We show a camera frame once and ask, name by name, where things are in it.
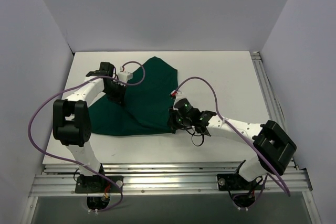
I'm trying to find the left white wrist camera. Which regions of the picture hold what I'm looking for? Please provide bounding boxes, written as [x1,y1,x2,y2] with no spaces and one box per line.
[117,71,133,83]

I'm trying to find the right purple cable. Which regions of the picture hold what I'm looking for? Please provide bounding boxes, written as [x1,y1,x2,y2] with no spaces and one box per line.
[172,76,291,208]

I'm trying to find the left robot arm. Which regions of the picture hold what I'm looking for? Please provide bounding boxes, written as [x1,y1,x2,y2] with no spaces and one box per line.
[53,62,133,192]

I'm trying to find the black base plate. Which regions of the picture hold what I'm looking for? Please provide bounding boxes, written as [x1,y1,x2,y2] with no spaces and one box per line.
[216,173,263,191]
[75,175,124,194]

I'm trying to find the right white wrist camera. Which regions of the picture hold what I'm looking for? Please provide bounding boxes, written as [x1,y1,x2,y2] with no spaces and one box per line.
[170,90,186,103]

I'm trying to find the aluminium rail frame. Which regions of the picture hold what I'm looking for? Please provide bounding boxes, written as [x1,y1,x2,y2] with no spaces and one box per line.
[20,50,321,224]

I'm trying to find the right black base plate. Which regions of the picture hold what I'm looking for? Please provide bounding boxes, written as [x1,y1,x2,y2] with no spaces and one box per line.
[216,173,263,191]

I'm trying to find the green surgical drape cloth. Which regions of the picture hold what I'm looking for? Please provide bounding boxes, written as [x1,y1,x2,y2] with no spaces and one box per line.
[89,57,178,136]

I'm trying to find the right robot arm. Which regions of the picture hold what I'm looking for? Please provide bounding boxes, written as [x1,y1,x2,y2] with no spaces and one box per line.
[167,98,297,189]

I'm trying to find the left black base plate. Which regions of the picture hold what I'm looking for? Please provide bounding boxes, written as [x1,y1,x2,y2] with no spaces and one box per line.
[75,175,124,194]

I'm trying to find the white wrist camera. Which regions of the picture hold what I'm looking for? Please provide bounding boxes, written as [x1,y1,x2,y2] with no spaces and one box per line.
[117,71,133,83]
[170,90,186,103]

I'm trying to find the purple cable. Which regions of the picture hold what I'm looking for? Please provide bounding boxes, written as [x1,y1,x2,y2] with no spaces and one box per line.
[172,76,291,208]
[27,61,146,212]

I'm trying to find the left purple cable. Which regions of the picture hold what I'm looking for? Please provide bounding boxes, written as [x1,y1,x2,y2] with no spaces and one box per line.
[27,61,146,212]

